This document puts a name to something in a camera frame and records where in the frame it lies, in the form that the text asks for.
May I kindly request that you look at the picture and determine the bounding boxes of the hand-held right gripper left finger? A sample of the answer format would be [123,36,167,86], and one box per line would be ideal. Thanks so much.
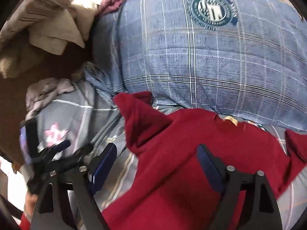
[31,142,118,230]

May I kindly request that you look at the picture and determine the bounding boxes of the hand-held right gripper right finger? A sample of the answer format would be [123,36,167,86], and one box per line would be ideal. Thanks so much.
[196,144,282,230]

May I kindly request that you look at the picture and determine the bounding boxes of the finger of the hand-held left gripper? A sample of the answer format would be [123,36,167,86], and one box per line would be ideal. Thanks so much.
[49,140,71,154]
[66,143,94,170]

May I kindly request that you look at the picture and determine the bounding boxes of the dark red garment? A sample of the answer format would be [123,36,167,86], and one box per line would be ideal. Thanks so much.
[101,92,307,230]

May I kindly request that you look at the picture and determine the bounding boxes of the person's left hand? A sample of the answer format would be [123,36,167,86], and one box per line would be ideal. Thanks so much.
[23,192,39,222]

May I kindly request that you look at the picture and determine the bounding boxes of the grey patterned bed sheet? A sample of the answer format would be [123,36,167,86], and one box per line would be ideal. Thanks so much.
[23,77,305,230]

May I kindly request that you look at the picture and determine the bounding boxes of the crumpled grey cloth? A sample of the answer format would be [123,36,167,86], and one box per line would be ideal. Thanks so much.
[25,78,75,115]

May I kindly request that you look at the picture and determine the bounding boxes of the blue plaid pillow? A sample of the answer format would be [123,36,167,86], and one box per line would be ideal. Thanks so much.
[82,0,307,133]

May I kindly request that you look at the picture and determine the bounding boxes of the plain beige cloth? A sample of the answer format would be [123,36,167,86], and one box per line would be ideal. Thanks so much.
[0,3,99,79]

